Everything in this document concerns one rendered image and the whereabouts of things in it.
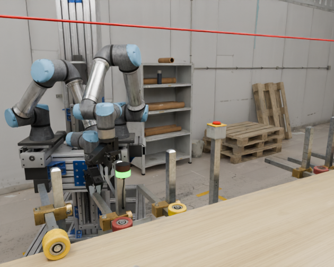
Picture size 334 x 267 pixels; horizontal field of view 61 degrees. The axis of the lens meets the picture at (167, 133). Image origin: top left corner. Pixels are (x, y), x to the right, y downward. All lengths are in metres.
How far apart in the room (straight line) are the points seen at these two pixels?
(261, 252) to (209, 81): 4.29
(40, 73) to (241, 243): 1.21
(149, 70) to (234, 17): 2.01
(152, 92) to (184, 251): 3.56
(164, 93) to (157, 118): 0.42
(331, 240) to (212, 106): 4.24
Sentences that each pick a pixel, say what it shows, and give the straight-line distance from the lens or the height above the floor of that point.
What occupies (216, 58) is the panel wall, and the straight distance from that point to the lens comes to 5.21.
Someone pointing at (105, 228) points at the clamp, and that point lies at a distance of 1.28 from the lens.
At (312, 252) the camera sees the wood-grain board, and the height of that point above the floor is 0.90.
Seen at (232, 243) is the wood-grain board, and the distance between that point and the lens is 1.07.
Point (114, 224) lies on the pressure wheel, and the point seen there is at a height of 0.91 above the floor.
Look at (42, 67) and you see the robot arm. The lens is 1.57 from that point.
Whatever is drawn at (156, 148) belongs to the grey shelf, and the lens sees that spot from 4.57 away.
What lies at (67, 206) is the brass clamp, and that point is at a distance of 1.20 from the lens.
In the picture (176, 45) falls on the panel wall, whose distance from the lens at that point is 4.64.
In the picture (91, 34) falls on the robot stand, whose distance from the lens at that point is 2.04.
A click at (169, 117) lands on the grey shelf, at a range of 4.62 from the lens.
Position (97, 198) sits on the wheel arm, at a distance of 1.47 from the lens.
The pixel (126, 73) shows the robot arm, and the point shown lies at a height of 1.46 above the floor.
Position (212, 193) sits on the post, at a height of 0.86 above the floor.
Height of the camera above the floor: 1.49
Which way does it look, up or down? 13 degrees down
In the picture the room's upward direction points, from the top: straight up
